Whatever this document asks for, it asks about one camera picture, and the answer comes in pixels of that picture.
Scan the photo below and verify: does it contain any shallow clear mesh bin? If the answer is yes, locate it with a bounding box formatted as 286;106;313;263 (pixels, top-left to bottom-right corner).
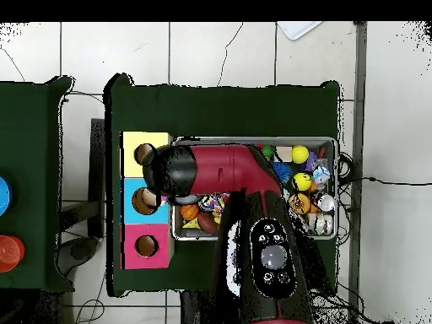
170;135;339;241

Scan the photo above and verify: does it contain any wooden box with three holes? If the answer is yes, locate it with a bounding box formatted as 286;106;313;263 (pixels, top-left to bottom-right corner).
120;131;176;270

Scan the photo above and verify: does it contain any small orange basketball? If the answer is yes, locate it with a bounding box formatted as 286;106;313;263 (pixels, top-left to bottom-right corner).
179;203;200;222

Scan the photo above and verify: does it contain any small brown football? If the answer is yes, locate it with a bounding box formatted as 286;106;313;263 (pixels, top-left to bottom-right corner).
197;211;219;235

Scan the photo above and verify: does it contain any blue spiky ball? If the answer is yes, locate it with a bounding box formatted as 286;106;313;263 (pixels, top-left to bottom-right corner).
271;161;294;185

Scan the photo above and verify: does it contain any plain wooden block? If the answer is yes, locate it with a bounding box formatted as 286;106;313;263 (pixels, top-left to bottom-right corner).
274;145;294;162

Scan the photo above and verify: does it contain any yellow smiley ball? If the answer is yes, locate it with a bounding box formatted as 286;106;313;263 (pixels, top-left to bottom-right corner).
292;172;313;192

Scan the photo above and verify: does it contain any plain yellow ball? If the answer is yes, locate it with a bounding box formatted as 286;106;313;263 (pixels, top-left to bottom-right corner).
292;143;311;165

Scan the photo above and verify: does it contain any silver can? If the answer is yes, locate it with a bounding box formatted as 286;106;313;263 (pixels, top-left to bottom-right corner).
316;193;336;213

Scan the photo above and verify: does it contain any white flat tray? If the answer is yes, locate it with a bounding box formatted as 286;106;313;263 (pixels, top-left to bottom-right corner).
276;21;323;41

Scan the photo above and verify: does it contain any dark green side table cloth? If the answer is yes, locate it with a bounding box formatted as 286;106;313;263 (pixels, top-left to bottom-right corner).
0;75;76;294

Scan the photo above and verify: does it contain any blue plastic cup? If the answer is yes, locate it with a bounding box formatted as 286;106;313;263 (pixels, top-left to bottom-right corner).
0;175;14;217

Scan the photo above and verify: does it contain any red plastic cup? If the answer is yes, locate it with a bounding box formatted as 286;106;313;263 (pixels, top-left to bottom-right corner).
0;235;26;273

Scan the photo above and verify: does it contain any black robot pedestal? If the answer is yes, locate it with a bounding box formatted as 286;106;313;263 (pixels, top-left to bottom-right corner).
180;289;220;324

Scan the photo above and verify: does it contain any thin black cable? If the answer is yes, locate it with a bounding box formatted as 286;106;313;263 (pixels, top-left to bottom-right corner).
337;175;432;186

